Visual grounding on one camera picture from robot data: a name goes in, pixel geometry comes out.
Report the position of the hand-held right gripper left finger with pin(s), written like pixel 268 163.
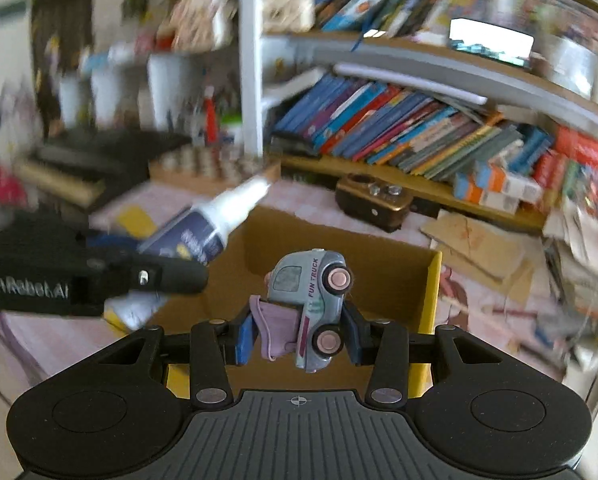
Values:
pixel 244 345

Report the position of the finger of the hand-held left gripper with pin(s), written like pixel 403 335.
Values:
pixel 174 275

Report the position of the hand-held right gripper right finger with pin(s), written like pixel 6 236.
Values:
pixel 353 345

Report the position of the white glue bottle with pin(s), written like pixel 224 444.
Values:
pixel 204 230

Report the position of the grey toy truck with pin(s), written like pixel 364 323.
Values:
pixel 319 300

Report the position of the yellow cardboard box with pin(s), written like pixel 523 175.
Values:
pixel 379 270

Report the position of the tan wooden board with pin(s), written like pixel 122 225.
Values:
pixel 59 185

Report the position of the wooden chess box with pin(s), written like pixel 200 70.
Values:
pixel 204 170

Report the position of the black flat object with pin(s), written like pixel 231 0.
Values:
pixel 104 150

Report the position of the brown retro radio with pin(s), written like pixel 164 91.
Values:
pixel 374 205

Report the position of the white tub with green lid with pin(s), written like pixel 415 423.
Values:
pixel 232 132

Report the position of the flat cardboard pieces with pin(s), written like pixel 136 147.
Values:
pixel 479 245

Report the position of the red bottle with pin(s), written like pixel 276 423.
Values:
pixel 210 115

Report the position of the white container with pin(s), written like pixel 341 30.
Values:
pixel 171 85

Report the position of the orange and white small box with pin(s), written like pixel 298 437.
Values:
pixel 474 190
pixel 519 185

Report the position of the long row of leaning books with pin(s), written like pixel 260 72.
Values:
pixel 379 120

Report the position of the white and wood bookshelf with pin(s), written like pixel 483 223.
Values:
pixel 251 60

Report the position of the stack of papers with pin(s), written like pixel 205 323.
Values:
pixel 584 260

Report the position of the cream decorative ornament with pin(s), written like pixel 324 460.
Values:
pixel 201 15

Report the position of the red book box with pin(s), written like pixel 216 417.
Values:
pixel 589 147

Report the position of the smartphone with lit screen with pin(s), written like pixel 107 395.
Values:
pixel 489 40

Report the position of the white pen holder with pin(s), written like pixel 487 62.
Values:
pixel 571 65

